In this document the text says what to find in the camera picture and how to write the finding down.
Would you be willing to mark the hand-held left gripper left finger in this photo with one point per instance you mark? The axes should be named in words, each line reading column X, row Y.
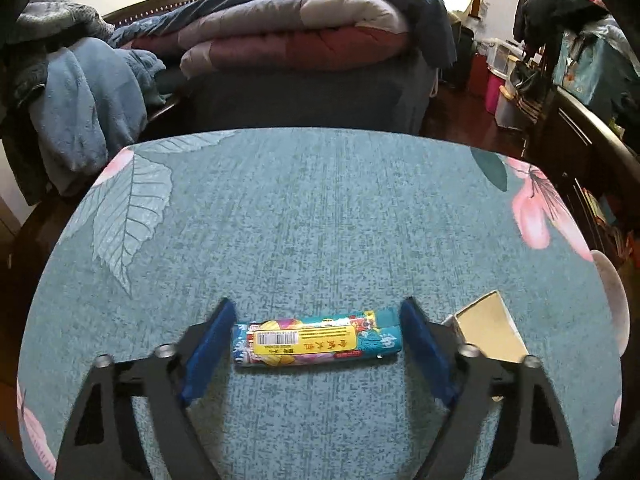
column 207, row 355

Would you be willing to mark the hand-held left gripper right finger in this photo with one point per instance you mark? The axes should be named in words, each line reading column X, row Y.
column 425, row 350

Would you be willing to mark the small cardboard box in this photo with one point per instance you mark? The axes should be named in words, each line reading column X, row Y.
column 487, row 325

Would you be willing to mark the colourful snack wrapper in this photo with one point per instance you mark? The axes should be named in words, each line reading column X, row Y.
column 310, row 340

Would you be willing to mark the pale pink trash bin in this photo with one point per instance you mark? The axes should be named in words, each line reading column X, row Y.
column 612, row 295

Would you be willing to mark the teal floral tablecloth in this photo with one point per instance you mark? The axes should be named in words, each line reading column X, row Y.
column 310, row 220

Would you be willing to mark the white plastic storage box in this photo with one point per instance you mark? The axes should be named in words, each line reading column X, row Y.
column 511, row 110

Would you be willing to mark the dark wooden dresser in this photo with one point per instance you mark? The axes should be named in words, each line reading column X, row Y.
column 585, row 140

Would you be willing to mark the pink plastic bin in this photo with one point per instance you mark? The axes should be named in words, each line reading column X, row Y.
column 494, row 91

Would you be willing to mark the light blue fleece blanket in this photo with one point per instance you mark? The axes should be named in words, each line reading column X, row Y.
column 90, row 110

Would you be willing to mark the bed with grey sheet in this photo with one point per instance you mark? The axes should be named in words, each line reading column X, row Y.
column 310, row 95

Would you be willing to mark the pink and white storage bins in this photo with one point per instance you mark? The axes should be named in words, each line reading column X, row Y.
column 505, row 57

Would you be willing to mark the folded pink and grey quilt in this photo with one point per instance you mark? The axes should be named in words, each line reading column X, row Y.
column 300, row 35

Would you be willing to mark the dark wooden headboard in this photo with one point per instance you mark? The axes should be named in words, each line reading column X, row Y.
column 165, row 5

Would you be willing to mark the black hanging coat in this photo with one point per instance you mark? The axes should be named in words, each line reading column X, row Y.
column 555, row 0

